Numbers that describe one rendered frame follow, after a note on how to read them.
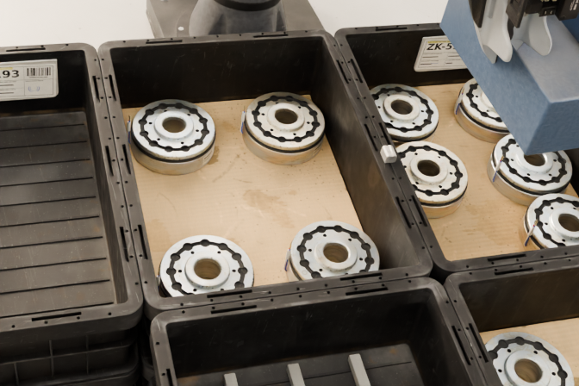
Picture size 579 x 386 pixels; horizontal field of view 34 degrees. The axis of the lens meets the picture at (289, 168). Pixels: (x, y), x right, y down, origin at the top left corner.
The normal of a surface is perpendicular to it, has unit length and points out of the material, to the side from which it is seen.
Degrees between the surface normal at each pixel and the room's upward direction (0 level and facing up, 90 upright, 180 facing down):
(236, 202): 0
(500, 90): 89
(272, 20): 70
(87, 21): 0
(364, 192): 90
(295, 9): 4
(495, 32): 97
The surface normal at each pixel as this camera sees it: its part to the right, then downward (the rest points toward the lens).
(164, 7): 0.15, -0.73
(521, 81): -0.94, 0.13
